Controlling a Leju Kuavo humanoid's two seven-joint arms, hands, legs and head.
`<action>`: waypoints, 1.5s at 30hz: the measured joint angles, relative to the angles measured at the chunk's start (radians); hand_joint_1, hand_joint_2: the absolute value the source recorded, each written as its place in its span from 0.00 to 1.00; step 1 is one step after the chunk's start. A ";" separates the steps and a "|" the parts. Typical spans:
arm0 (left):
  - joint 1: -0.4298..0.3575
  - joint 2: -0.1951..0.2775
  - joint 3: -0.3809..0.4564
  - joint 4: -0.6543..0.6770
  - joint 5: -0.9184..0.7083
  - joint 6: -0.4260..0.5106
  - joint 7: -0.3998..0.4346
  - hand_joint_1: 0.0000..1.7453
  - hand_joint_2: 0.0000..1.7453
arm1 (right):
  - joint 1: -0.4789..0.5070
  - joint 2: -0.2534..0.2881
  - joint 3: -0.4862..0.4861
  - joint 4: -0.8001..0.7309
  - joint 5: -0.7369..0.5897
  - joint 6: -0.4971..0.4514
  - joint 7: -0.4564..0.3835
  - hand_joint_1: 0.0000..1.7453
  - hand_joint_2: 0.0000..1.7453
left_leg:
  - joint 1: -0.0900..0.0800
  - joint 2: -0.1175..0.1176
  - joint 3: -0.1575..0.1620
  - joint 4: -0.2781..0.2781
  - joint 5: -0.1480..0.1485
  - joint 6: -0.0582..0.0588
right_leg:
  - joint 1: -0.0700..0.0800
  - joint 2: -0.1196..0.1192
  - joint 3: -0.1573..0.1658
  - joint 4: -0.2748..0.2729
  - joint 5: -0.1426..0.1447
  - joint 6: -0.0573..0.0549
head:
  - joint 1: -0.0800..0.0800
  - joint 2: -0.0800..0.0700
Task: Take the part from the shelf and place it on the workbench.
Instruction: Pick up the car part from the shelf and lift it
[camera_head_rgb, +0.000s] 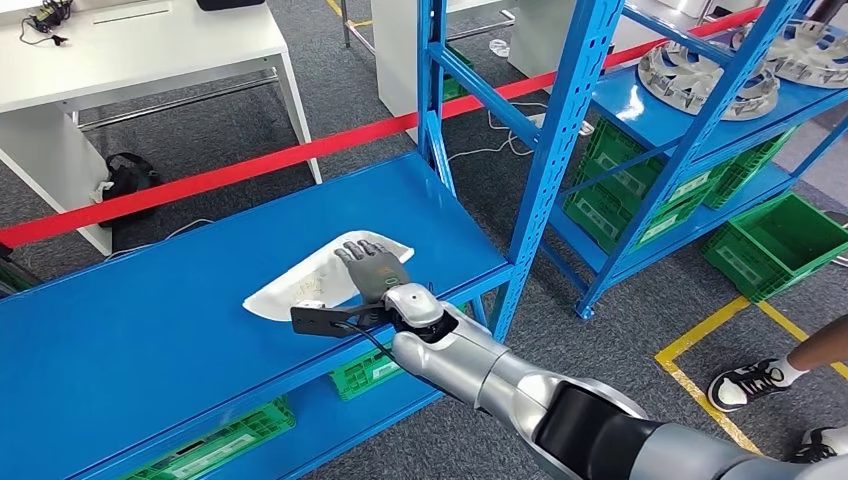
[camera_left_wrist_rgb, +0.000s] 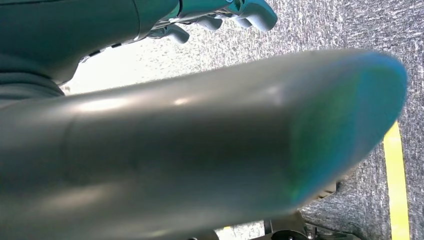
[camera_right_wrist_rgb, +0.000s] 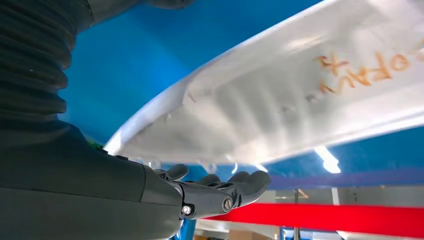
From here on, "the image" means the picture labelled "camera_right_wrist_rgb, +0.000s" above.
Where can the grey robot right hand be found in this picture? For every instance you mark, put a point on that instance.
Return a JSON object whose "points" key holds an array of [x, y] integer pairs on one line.
{"points": [[82, 198]]}

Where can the red barrier belt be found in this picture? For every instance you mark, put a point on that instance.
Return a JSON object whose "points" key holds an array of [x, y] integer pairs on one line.
{"points": [[331, 218]]}

